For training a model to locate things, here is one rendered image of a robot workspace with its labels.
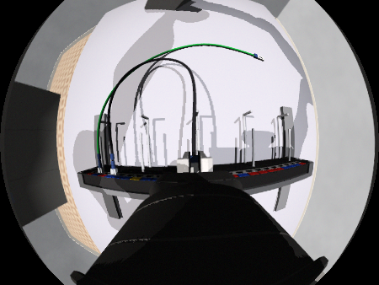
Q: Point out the dark grey rack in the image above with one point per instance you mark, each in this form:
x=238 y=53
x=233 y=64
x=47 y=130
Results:
x=135 y=181

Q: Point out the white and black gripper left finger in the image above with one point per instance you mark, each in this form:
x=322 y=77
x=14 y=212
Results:
x=183 y=164

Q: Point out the white cable plug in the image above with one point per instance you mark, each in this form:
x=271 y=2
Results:
x=194 y=163
x=258 y=57

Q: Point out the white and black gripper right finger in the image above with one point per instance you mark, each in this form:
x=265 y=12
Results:
x=205 y=164

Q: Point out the black cable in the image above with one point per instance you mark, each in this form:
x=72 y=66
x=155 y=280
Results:
x=112 y=156

